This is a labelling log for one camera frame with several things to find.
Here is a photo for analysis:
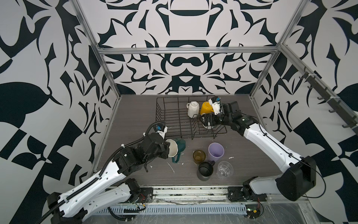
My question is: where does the cream faceted cup teal base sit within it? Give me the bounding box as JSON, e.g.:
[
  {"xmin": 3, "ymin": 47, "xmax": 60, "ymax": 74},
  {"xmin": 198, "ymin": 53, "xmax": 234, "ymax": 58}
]
[{"xmin": 166, "ymin": 139, "xmax": 186, "ymax": 163}]

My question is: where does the black wire dish rack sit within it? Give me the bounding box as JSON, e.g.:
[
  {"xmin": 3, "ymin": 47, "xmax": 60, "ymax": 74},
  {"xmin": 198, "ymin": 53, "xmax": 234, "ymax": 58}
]
[{"xmin": 156, "ymin": 95, "xmax": 227, "ymax": 139}]

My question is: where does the grey wall hook rail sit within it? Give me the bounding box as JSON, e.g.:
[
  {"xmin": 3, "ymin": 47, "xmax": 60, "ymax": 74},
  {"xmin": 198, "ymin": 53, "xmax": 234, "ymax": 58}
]
[{"xmin": 300, "ymin": 66, "xmax": 358, "ymax": 135}]

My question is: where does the small circuit board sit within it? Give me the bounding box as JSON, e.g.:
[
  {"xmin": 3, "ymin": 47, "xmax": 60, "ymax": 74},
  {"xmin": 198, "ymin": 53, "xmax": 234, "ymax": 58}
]
[{"xmin": 246, "ymin": 206, "xmax": 264, "ymax": 219}]

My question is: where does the clear glass cup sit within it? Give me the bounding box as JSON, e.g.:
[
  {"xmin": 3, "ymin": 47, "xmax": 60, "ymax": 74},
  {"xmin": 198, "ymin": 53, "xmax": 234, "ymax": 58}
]
[{"xmin": 216, "ymin": 161, "xmax": 234, "ymax": 179}]

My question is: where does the white slotted cable duct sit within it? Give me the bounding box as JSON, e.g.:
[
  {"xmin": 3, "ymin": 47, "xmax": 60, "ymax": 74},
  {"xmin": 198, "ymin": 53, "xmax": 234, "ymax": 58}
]
[{"xmin": 111, "ymin": 204, "xmax": 247, "ymax": 215}]

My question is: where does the black mug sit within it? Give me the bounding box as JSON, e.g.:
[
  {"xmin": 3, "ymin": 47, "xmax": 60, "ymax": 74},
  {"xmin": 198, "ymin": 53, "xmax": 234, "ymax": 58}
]
[{"xmin": 197, "ymin": 161, "xmax": 215, "ymax": 181}]

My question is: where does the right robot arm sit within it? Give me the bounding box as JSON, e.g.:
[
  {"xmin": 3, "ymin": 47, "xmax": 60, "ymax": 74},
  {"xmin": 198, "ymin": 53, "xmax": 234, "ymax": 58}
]
[{"xmin": 198, "ymin": 96, "xmax": 318, "ymax": 201}]

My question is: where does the lilac plastic cup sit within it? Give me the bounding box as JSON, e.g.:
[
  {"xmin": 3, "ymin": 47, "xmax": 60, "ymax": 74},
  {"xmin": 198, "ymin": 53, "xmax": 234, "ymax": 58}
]
[{"xmin": 207, "ymin": 142, "xmax": 225, "ymax": 162}]

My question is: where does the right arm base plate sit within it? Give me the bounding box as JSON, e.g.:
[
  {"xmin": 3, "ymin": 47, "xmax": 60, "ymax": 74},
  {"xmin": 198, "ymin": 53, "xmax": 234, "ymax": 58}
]
[{"xmin": 227, "ymin": 187, "xmax": 267, "ymax": 202}]

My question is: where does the cream ceramic mug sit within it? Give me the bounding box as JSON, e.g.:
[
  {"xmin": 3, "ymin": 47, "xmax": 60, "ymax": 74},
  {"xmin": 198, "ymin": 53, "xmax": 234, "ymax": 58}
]
[{"xmin": 186, "ymin": 101, "xmax": 200, "ymax": 119}]

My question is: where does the yellow ceramic mug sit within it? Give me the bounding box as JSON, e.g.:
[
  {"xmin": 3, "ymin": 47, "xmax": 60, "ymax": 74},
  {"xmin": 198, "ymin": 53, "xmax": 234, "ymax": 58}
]
[{"xmin": 200, "ymin": 101, "xmax": 213, "ymax": 115}]

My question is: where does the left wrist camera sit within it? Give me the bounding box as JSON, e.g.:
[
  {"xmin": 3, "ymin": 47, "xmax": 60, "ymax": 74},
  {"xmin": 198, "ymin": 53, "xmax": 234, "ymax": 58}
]
[{"xmin": 155, "ymin": 124, "xmax": 168, "ymax": 139}]

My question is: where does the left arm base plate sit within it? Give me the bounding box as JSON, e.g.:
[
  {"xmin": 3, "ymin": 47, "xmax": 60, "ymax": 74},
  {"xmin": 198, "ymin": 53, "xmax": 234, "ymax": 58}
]
[{"xmin": 135, "ymin": 187, "xmax": 153, "ymax": 203}]

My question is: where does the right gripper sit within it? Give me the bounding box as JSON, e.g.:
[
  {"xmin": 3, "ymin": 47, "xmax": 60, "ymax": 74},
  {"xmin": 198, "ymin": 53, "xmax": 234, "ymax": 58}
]
[{"xmin": 199, "ymin": 111, "xmax": 233, "ymax": 127}]

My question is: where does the amber glass cup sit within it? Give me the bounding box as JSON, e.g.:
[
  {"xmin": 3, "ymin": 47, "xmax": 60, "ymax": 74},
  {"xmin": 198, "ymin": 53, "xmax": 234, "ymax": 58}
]
[{"xmin": 193, "ymin": 150, "xmax": 206, "ymax": 164}]

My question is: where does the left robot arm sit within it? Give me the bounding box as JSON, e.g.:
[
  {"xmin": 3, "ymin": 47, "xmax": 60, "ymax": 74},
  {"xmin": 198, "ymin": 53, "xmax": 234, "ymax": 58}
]
[{"xmin": 38, "ymin": 133, "xmax": 170, "ymax": 224}]

